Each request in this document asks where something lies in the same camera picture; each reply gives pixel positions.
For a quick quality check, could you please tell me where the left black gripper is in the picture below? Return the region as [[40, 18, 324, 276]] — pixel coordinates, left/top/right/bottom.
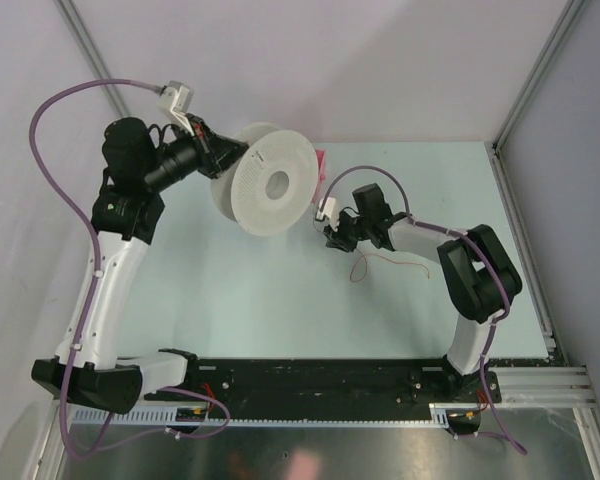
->
[[141, 113, 248, 192]]

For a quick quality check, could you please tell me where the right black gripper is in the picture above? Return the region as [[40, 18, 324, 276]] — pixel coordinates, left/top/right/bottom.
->
[[324, 209, 372, 252]]

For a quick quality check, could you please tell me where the white plastic spool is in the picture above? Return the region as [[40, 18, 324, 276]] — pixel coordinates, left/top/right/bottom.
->
[[210, 122, 319, 237]]

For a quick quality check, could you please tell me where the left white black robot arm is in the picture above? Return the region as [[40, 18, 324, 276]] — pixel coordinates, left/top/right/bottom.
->
[[31, 114, 248, 414]]

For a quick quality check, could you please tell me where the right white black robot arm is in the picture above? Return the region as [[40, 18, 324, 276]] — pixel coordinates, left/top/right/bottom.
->
[[315, 184, 522, 401]]

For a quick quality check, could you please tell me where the pink plastic box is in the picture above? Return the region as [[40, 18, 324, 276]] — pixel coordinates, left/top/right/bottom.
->
[[312, 149, 326, 203]]

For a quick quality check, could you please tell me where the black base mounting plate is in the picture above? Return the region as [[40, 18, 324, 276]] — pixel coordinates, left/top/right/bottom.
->
[[144, 357, 502, 402]]

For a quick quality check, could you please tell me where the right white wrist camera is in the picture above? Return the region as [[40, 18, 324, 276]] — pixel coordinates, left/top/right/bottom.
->
[[314, 197, 342, 229]]

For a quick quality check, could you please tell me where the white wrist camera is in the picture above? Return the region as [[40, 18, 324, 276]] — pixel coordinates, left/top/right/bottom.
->
[[158, 81, 193, 135], [314, 197, 342, 229]]

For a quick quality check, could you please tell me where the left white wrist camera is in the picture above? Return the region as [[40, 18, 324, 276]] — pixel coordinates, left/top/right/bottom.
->
[[158, 81, 193, 135]]

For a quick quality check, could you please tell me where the right aluminium corner post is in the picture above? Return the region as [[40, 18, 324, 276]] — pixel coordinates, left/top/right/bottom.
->
[[494, 0, 592, 146]]

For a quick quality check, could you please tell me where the aluminium corner post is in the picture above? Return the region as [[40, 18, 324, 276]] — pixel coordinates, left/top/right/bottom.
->
[[53, 0, 130, 117], [494, 0, 592, 146]]

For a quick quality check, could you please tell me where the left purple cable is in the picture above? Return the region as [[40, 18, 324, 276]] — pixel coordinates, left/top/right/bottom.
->
[[30, 78, 231, 459]]

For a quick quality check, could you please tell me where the purple cable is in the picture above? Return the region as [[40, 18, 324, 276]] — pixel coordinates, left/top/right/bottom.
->
[[319, 165, 529, 456], [30, 78, 231, 459]]

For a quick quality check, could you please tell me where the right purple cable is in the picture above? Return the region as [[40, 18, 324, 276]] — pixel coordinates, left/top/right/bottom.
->
[[319, 165, 529, 456]]

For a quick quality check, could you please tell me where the grey slotted cable duct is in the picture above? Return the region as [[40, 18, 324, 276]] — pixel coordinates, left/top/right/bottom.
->
[[72, 402, 451, 429]]

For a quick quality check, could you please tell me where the left aluminium corner post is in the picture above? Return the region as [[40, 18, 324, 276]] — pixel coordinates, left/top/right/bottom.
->
[[53, 0, 130, 117]]

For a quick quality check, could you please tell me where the aluminium frame rail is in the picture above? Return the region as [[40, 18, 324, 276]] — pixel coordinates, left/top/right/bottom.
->
[[493, 367, 596, 409]]

